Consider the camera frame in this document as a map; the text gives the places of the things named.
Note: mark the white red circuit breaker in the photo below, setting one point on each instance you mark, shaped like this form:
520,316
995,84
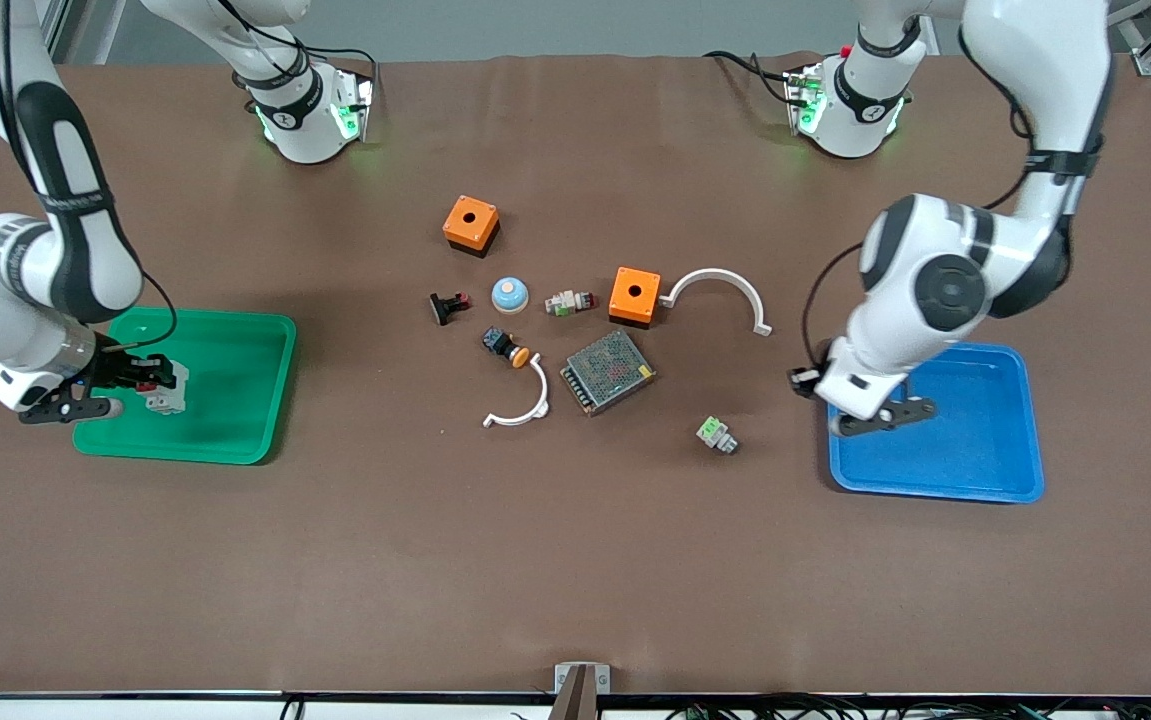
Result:
170,400

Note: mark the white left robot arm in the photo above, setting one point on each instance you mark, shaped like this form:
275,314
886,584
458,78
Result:
945,290

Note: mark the green plastic tray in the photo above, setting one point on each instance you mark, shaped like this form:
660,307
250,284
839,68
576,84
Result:
235,390

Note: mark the blue plastic tray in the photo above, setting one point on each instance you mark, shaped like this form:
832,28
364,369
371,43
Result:
975,440

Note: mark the large white arc clamp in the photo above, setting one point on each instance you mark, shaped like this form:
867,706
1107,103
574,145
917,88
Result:
725,278

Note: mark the orange button box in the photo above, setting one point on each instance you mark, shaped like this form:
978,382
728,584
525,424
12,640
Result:
634,294
470,222

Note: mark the metal mesh power supply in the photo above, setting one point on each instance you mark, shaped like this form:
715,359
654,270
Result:
607,370

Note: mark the green red indicator lamp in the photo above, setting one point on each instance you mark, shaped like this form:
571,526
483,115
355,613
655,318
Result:
569,302

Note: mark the small white arc clamp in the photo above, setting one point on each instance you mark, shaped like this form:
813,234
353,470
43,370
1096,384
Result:
538,400

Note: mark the brown table mat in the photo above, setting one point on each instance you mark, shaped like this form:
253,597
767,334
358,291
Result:
575,560

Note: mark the orange cap push button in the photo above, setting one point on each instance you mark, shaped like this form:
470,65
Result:
505,346

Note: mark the blue dome buzzer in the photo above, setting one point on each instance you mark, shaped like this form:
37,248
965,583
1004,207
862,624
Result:
509,296

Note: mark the green white switch module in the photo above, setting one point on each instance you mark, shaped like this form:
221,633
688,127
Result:
715,434

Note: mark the black red push switch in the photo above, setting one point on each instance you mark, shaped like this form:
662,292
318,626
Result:
447,308

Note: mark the metal bracket with post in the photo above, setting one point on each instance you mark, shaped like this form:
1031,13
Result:
581,685

